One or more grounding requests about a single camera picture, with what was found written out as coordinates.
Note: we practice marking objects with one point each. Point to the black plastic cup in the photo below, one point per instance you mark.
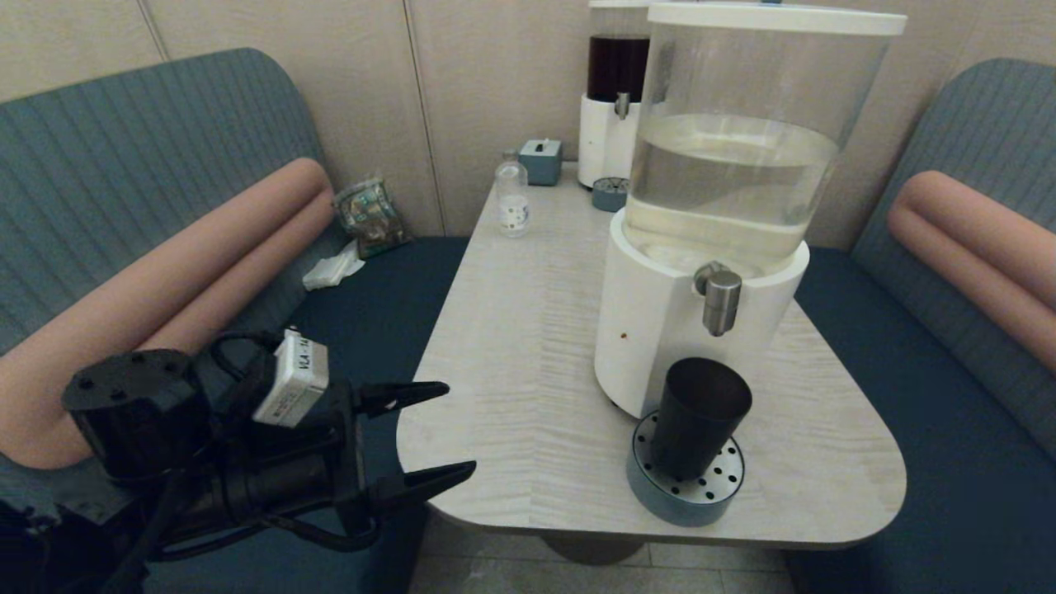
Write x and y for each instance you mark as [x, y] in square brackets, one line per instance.
[697, 421]

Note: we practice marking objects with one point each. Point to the clear snack bag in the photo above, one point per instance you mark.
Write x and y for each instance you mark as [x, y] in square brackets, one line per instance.
[371, 216]

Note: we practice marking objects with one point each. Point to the clear plastic bottle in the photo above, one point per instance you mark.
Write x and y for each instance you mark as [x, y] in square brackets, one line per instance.
[511, 204]

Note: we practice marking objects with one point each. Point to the teal booth sofa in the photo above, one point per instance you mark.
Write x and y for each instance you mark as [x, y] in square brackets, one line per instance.
[124, 165]
[965, 462]

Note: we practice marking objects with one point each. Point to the dark drink dispenser white base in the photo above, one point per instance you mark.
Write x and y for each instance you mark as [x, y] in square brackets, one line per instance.
[602, 140]

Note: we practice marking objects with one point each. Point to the pink bolster cushion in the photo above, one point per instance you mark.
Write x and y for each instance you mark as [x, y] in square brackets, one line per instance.
[165, 289]
[973, 247]

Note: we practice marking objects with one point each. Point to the small blue round drip tray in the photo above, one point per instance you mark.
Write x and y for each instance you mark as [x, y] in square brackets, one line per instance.
[609, 195]

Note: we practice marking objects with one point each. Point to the clear water dispenser white base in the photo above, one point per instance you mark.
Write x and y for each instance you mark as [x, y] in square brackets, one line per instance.
[660, 330]

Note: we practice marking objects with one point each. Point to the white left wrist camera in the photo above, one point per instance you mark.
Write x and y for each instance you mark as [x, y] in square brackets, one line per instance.
[293, 379]

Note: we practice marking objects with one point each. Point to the round metal drip tray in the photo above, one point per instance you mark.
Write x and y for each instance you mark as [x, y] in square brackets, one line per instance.
[689, 502]

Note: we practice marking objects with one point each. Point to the small silver dispenser tap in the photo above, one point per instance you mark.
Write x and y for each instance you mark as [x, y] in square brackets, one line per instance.
[621, 105]

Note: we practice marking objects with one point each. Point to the silver water dispenser tap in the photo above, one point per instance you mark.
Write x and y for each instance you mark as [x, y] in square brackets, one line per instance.
[722, 299]

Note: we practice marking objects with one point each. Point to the blue grey tissue box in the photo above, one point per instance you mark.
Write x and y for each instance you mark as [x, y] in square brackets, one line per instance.
[540, 162]

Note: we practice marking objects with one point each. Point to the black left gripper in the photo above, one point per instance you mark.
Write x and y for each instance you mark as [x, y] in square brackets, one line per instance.
[305, 478]

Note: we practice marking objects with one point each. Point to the crumpled white tissue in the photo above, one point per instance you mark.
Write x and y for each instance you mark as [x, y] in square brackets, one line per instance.
[332, 270]

